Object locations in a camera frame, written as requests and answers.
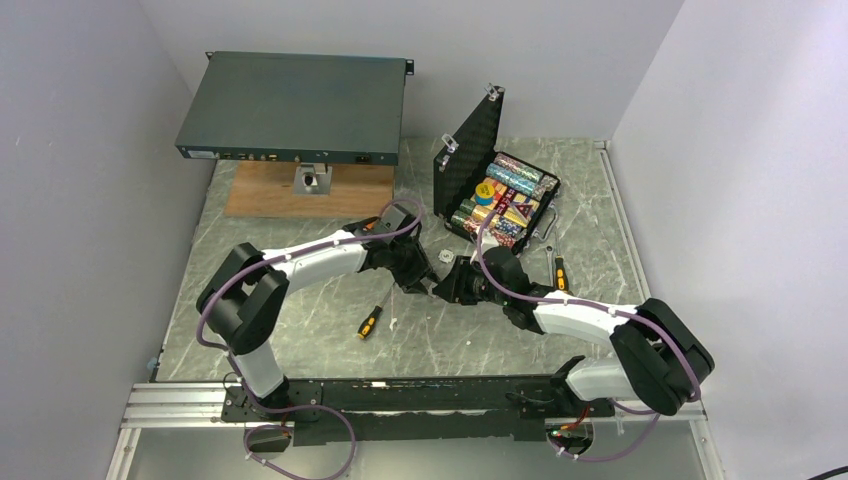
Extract blue yellow card deck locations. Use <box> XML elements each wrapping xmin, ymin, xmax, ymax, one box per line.
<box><xmin>497</xmin><ymin>194</ymin><xmax>540</xmax><ymax>228</ymax></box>

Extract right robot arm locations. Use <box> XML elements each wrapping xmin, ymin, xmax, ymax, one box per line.
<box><xmin>433</xmin><ymin>247</ymin><xmax>715</xmax><ymax>416</ymax></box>

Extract yellow black handle screwdriver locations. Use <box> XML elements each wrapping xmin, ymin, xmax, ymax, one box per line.
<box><xmin>356</xmin><ymin>283</ymin><xmax>397</xmax><ymax>340</ymax></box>

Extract red triangular dealer token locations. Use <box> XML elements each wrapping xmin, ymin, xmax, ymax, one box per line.
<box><xmin>508</xmin><ymin>200</ymin><xmax>537</xmax><ymax>226</ymax></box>

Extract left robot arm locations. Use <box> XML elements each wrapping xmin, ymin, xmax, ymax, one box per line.
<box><xmin>196</xmin><ymin>205</ymin><xmax>439</xmax><ymax>420</ymax></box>

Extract silver metal stand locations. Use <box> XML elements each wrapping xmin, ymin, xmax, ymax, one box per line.
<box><xmin>293</xmin><ymin>163</ymin><xmax>333</xmax><ymax>196</ymax></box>

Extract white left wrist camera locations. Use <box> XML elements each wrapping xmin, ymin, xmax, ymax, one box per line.
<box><xmin>375</xmin><ymin>204</ymin><xmax>416</xmax><ymax>233</ymax></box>

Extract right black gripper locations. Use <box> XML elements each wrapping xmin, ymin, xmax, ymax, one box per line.
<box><xmin>433</xmin><ymin>255</ymin><xmax>509</xmax><ymax>306</ymax></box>

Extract yellow black handle tool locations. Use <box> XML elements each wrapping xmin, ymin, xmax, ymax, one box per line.
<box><xmin>546</xmin><ymin>245</ymin><xmax>569</xmax><ymax>293</ymax></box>

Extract dark green rack server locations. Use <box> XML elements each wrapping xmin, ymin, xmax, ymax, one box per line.
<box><xmin>175</xmin><ymin>51</ymin><xmax>415</xmax><ymax>166</ymax></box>

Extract wooden board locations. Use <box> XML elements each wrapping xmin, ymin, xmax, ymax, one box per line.
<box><xmin>224</xmin><ymin>162</ymin><xmax>395</xmax><ymax>218</ymax></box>

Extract black poker chip case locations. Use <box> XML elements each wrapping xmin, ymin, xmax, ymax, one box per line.
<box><xmin>433</xmin><ymin>84</ymin><xmax>561</xmax><ymax>255</ymax></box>

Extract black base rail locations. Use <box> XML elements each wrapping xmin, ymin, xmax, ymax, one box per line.
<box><xmin>220</xmin><ymin>374</ymin><xmax>614</xmax><ymax>446</ymax></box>

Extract blue yellow dealer button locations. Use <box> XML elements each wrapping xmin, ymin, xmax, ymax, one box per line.
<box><xmin>474</xmin><ymin>182</ymin><xmax>496</xmax><ymax>206</ymax></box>

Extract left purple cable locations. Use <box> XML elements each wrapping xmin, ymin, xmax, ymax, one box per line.
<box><xmin>195</xmin><ymin>198</ymin><xmax>425</xmax><ymax>352</ymax></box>

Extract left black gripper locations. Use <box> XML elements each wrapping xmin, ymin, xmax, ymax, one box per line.
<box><xmin>385</xmin><ymin>237</ymin><xmax>440</xmax><ymax>295</ymax></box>

